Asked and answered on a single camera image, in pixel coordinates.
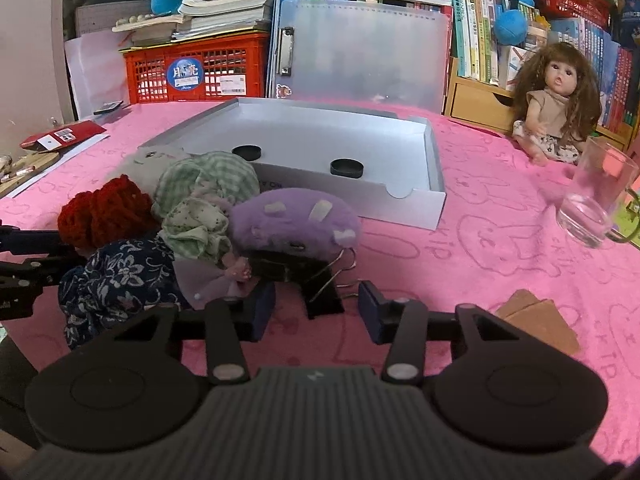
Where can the black binder clip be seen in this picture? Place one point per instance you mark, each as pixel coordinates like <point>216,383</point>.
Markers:
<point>280,266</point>

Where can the grey cutting mat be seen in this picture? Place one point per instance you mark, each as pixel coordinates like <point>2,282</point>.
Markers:
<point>100,20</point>

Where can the small silver figurine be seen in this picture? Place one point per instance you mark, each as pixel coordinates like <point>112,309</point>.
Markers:
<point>5,165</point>

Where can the small black device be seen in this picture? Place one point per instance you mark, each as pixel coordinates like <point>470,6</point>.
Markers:
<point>107,108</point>

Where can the navy floral cloth scrunchie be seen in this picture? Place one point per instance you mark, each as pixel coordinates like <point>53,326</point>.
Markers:
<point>120,275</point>

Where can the grey cardboard box tray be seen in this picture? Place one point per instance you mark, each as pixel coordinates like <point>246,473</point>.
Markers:
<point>320,135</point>

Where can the large blue plush toy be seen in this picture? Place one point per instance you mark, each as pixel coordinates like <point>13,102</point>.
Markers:
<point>510,25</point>

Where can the red plastic crate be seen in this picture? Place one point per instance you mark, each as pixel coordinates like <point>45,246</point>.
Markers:
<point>215,62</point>

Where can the pink printed blanket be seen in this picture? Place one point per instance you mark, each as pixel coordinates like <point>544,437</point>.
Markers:
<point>500,240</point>

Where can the white paper sheet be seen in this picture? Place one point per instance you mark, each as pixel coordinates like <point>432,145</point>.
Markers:
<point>80,147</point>

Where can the wooden board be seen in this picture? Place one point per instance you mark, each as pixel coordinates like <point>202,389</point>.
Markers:
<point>35,167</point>

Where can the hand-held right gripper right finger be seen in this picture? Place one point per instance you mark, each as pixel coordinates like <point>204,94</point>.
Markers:
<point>370,310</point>

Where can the red knitted scrunchie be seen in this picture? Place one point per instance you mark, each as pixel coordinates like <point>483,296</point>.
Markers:
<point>105,212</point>

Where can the row of blue books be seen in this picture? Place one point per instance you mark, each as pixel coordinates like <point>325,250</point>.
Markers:
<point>615,80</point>

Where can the white plastic sheet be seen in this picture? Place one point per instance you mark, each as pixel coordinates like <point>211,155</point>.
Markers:
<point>95,75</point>

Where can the clear glass cup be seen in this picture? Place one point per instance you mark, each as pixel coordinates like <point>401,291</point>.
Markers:
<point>595,190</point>

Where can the translucent clipboard folder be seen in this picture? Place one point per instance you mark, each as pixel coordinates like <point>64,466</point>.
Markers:
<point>365,55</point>

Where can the brown-haired baby doll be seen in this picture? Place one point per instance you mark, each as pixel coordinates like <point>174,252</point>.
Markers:
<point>555,95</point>

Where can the wooden drawer box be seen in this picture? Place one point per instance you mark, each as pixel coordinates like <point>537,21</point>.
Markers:
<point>475,102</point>

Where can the white fluffy scrunchie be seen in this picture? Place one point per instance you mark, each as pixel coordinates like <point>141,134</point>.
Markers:
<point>150,162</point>

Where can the row of colourful upright books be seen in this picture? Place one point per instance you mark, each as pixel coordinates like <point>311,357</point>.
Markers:
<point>480,30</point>

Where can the stack of lying books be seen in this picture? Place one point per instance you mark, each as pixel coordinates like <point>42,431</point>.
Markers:
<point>225,5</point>

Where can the black round cap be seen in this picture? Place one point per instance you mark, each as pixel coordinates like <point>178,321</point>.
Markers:
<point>347,167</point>
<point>247,152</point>

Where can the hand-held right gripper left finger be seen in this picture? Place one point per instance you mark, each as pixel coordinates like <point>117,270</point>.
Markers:
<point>262,310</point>

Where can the red envelope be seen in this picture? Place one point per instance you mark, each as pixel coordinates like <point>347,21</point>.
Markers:
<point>75,132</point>

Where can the brown cardboard piece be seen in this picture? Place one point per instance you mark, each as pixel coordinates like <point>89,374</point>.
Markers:
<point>542,322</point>

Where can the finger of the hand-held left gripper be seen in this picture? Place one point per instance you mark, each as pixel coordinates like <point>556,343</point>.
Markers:
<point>35,242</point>
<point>20,280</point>

